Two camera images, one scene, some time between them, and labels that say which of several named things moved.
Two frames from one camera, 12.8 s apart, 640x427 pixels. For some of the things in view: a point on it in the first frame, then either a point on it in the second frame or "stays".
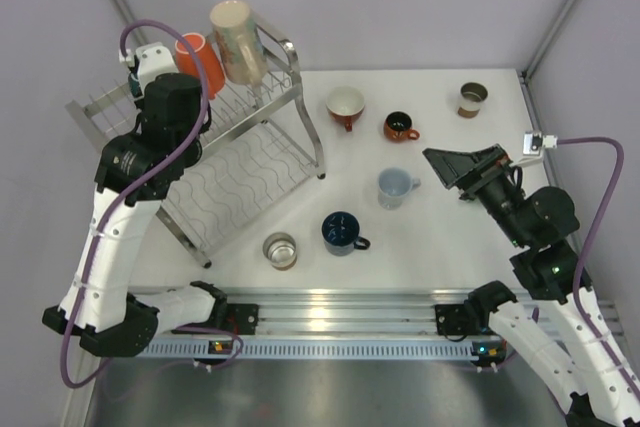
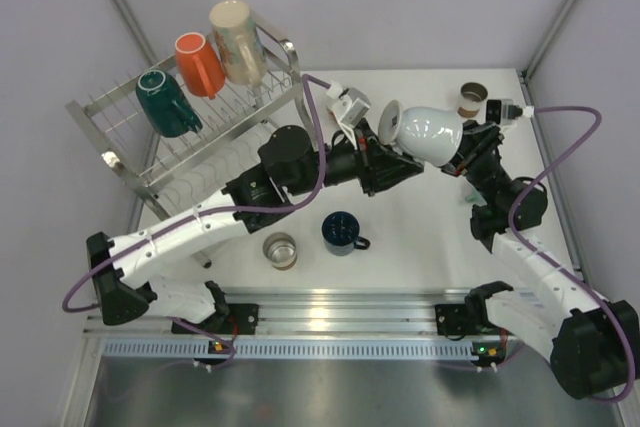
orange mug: (213, 72) stays
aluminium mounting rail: (341, 312) stays
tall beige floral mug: (240, 44) stays
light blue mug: (394, 184) → (428, 134)
